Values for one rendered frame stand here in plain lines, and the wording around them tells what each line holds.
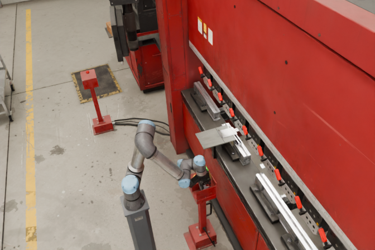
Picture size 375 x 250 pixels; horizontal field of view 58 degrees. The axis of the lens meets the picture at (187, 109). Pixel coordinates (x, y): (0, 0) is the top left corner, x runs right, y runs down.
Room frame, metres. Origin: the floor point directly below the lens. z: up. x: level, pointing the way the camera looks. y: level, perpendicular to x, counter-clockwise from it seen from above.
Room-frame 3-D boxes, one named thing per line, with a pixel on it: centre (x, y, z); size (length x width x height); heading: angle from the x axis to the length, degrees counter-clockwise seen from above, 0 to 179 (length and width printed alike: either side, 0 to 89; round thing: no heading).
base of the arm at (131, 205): (1.48, 0.42, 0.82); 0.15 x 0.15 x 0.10
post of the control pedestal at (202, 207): (1.63, -0.07, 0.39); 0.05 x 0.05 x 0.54; 18
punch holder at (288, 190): (1.18, -0.57, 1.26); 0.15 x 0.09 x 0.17; 18
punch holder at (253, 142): (1.57, -0.45, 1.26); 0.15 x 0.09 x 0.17; 18
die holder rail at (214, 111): (2.45, -0.18, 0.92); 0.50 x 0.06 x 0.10; 18
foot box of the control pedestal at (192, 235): (1.62, -0.04, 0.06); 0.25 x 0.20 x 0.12; 108
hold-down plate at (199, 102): (2.48, -0.11, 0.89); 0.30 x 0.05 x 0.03; 18
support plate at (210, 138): (1.88, -0.20, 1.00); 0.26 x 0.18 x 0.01; 108
